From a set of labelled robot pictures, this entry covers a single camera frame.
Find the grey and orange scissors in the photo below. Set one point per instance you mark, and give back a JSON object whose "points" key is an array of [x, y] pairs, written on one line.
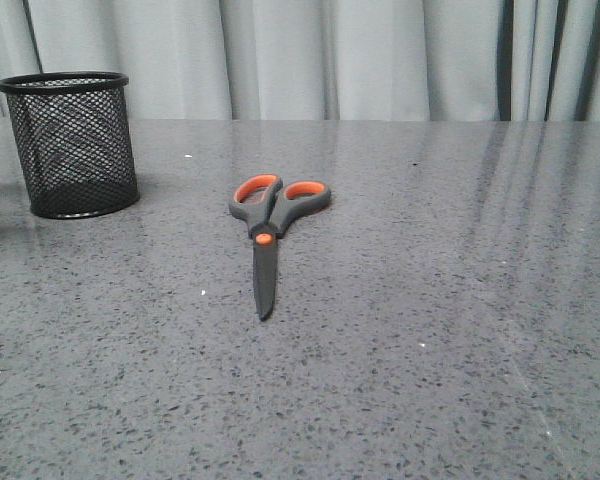
{"points": [[269, 207]]}

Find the black mesh pen holder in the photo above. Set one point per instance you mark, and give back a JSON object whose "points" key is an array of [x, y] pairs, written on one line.
{"points": [[72, 136]]}

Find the grey curtain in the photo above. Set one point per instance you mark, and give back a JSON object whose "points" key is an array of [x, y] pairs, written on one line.
{"points": [[310, 60]]}

